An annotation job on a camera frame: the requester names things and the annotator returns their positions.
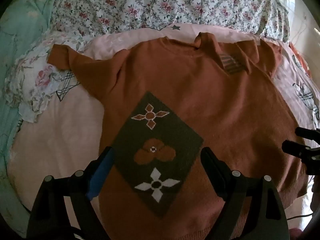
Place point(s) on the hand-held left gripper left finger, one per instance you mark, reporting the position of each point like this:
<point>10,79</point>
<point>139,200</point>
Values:
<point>100,172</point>

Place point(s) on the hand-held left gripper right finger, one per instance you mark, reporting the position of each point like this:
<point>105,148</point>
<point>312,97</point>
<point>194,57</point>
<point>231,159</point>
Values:
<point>212,165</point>

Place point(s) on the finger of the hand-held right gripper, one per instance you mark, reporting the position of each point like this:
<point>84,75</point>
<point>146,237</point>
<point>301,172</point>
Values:
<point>295,148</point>
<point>306,133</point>

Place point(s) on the orange knit sweater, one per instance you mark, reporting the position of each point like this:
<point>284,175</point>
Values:
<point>225,117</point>

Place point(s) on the pink printed bedsheet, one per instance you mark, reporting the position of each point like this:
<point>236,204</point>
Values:
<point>55,142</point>

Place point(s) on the teal blanket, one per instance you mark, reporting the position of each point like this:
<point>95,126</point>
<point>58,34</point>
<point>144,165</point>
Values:
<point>20,30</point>

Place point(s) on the floral quilt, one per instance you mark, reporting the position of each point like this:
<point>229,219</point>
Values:
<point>125,2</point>

